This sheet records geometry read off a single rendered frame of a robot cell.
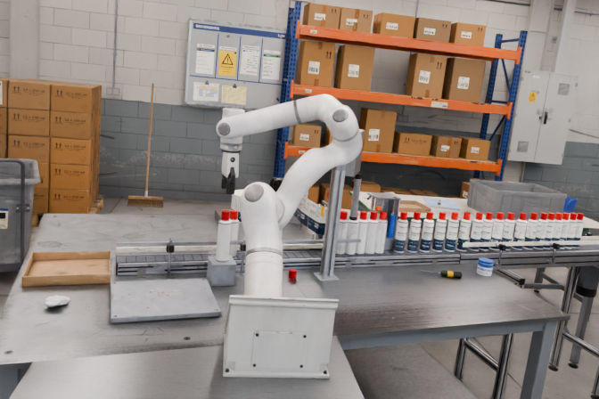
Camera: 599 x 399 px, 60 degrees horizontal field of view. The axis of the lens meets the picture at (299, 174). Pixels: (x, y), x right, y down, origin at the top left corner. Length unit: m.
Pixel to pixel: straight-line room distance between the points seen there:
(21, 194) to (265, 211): 2.62
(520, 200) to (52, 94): 4.18
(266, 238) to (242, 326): 0.31
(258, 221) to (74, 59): 5.42
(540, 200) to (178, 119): 4.33
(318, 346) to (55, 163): 4.29
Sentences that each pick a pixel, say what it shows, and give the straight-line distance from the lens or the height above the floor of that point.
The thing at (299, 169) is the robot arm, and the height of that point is 1.36.
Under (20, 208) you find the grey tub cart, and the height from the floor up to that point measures 0.59.
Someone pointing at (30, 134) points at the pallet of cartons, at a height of 0.90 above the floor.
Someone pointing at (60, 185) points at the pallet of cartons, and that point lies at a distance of 5.52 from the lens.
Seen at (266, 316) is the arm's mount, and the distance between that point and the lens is 1.48.
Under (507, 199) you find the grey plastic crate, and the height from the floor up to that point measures 0.96.
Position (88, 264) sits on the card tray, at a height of 0.83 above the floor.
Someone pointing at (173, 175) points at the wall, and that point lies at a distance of 6.81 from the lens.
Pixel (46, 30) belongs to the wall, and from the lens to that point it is 6.97.
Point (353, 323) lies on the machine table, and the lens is 1.93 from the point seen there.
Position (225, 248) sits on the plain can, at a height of 0.98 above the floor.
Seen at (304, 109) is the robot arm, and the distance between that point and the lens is 1.91.
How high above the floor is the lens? 1.66
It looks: 10 degrees down
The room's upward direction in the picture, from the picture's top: 6 degrees clockwise
